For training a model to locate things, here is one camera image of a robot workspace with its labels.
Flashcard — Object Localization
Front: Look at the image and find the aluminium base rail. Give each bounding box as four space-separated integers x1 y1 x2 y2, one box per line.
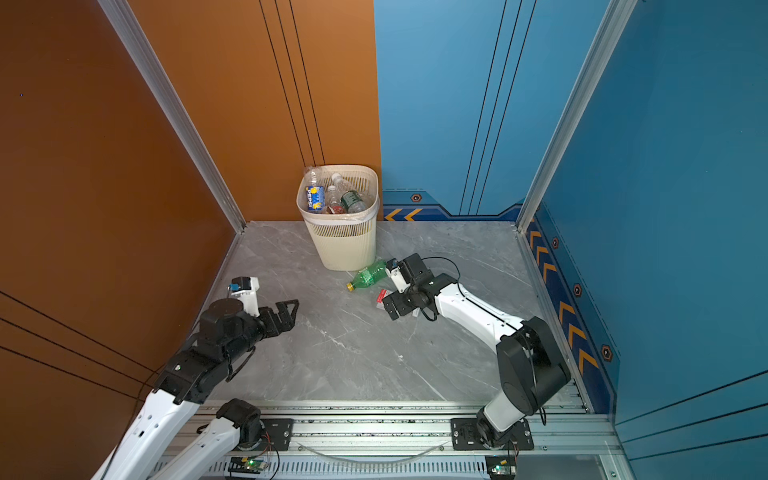
107 400 637 480

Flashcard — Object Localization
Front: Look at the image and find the clear bottle dark green label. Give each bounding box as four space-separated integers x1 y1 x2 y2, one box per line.
331 173 368 213

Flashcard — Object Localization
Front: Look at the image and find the white red juice carton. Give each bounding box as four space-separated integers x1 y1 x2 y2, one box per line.
376 289 390 310

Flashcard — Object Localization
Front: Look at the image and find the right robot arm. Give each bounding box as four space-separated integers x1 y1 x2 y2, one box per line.
382 274 572 449

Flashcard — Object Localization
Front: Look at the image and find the cream slatted waste bin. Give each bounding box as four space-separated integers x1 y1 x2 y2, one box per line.
296 165 380 271

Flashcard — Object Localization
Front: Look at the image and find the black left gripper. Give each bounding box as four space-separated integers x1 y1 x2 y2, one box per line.
224 297 299 370

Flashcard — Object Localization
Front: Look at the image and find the right aluminium frame post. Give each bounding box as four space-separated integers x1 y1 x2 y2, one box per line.
516 0 638 234

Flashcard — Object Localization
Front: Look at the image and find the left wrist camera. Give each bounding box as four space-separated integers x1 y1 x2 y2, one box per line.
228 276 260 317

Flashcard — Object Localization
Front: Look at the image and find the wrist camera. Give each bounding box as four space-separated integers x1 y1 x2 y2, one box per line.
228 276 260 317
385 253 434 293

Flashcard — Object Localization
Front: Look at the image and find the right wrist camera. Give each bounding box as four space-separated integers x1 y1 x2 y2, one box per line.
385 253 434 293

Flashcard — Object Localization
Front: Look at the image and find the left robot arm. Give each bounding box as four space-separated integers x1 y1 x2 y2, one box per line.
94 298 299 479

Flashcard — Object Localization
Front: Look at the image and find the pepsi bottle blue cap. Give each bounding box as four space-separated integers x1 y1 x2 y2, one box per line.
304 167 326 213

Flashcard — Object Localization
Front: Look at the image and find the red green label bottle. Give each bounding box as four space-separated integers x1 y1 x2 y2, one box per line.
325 185 346 215

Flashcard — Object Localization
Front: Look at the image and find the aluminium frame post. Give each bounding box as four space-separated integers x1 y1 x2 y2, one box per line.
98 0 246 234
516 0 638 234

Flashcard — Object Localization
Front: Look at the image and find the left aluminium frame post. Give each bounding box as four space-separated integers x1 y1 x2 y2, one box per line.
98 0 246 234

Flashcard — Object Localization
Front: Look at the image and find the small green bottle yellow cap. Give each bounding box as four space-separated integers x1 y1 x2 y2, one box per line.
347 260 387 292

